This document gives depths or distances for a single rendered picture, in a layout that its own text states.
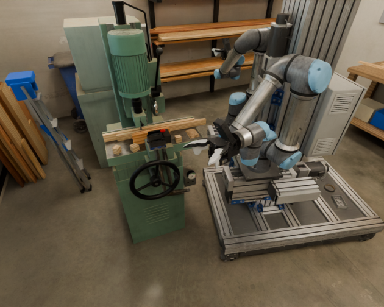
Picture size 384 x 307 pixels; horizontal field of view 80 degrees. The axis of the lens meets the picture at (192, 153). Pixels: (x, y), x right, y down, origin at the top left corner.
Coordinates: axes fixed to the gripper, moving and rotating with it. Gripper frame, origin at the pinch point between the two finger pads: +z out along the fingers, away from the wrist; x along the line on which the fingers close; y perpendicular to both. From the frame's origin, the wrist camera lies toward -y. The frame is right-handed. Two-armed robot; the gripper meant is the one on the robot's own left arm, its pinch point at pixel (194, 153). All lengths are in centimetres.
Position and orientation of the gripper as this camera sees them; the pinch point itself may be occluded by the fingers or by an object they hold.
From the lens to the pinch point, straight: 78.8
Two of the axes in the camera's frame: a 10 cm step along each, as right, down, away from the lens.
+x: -5.6, -4.0, 7.3
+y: 0.8, 8.5, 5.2
